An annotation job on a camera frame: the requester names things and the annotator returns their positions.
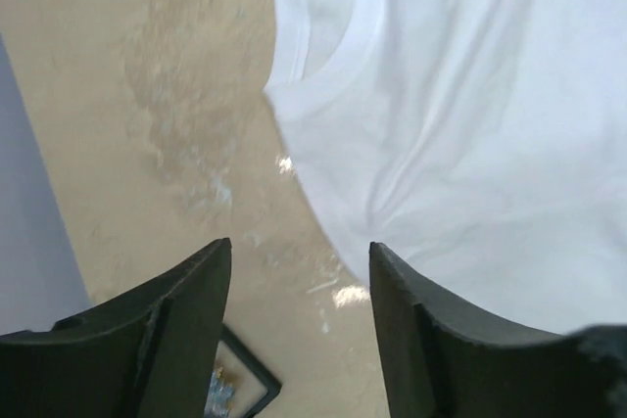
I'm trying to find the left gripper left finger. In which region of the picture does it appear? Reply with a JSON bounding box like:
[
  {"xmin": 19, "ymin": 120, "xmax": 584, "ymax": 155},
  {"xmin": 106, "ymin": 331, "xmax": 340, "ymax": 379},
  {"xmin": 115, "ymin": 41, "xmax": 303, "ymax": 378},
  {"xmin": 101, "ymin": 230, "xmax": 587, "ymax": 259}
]
[{"xmin": 1, "ymin": 238, "xmax": 231, "ymax": 417}]

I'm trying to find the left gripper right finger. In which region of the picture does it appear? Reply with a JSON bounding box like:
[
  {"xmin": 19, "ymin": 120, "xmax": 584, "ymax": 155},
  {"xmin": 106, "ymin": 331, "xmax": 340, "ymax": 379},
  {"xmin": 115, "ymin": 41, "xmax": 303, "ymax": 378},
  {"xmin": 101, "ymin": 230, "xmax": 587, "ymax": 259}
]
[{"xmin": 369, "ymin": 243, "xmax": 626, "ymax": 418}]

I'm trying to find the white t-shirt garment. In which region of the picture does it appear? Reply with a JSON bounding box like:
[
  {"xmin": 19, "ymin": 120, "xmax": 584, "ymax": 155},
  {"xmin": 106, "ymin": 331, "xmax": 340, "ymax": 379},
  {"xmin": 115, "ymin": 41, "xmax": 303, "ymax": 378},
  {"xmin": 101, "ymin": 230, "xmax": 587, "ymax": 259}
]
[{"xmin": 265, "ymin": 0, "xmax": 626, "ymax": 333}]

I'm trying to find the gold butterfly brooch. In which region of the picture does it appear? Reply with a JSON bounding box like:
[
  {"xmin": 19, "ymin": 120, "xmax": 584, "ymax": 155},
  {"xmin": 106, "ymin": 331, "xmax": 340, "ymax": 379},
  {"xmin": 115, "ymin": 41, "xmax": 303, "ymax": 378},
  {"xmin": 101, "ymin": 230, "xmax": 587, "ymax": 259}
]
[{"xmin": 204, "ymin": 366, "xmax": 235, "ymax": 418}]

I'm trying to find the black square frame stand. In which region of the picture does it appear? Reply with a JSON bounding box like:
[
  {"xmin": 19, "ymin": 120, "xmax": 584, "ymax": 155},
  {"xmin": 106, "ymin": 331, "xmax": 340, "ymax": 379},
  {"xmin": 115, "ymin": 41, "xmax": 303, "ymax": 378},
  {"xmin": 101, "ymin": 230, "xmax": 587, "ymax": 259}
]
[{"xmin": 214, "ymin": 324, "xmax": 282, "ymax": 418}]

